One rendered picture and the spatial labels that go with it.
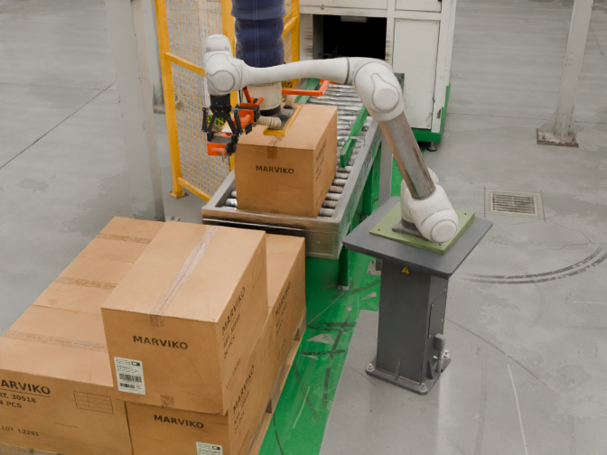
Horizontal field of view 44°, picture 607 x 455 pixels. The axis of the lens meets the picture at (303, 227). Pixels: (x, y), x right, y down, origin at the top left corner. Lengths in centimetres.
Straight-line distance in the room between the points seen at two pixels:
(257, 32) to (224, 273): 110
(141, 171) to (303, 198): 136
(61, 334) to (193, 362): 78
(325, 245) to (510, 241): 152
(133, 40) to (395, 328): 217
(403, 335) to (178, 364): 126
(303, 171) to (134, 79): 132
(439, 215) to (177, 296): 105
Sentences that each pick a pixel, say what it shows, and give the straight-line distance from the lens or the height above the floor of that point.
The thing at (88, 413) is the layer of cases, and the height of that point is 39.
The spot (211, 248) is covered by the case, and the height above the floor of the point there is 94.
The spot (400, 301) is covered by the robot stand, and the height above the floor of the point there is 45.
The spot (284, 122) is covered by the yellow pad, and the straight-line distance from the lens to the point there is 338.
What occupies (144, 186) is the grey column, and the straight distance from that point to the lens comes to 475.
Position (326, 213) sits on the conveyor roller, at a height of 54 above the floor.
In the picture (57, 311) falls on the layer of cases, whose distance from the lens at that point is 330.
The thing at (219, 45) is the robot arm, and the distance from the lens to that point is 272.
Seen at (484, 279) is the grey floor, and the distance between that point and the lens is 443.
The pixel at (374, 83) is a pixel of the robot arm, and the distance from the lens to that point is 266.
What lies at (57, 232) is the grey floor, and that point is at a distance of 505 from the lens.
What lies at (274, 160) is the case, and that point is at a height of 88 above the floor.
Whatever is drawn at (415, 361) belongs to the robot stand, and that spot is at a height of 14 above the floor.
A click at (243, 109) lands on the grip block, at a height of 127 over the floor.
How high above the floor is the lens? 237
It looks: 29 degrees down
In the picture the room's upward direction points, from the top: straight up
